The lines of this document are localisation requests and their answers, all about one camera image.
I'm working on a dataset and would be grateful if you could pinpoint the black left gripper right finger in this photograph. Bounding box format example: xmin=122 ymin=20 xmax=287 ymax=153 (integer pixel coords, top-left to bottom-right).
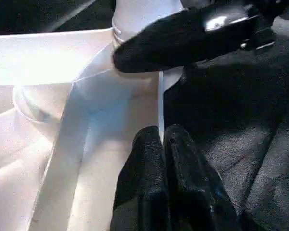
xmin=164 ymin=123 xmax=239 ymax=231

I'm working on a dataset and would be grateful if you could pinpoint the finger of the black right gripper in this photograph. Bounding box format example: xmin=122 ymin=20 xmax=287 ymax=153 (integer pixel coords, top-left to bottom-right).
xmin=112 ymin=4 xmax=261 ymax=75

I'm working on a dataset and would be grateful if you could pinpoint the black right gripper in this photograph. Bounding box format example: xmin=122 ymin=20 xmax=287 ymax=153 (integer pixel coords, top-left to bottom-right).
xmin=238 ymin=0 xmax=289 ymax=51

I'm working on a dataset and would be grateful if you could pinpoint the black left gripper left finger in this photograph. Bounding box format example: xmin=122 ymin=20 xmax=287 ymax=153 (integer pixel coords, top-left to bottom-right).
xmin=109 ymin=125 xmax=170 ymax=231

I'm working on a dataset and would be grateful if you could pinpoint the white plastic table leg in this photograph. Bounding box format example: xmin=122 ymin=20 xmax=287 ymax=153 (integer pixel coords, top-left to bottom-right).
xmin=111 ymin=0 xmax=186 ymax=49

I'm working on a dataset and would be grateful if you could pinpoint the white plastic table top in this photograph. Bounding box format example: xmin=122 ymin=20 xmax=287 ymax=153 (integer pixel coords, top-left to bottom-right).
xmin=0 ymin=27 xmax=184 ymax=231

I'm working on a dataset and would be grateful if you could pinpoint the black mat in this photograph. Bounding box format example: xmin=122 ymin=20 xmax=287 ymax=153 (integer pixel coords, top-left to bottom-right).
xmin=0 ymin=0 xmax=289 ymax=231

